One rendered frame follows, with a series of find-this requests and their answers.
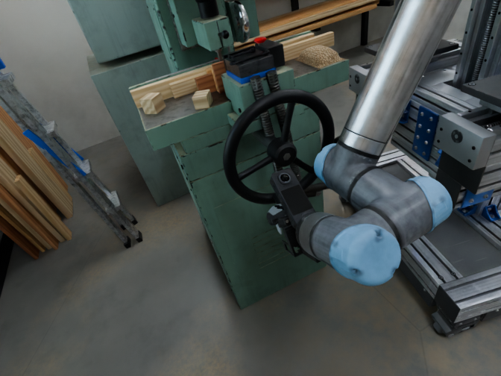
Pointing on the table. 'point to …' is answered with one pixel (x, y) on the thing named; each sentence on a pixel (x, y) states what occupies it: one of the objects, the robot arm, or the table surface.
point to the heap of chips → (319, 56)
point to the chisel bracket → (201, 29)
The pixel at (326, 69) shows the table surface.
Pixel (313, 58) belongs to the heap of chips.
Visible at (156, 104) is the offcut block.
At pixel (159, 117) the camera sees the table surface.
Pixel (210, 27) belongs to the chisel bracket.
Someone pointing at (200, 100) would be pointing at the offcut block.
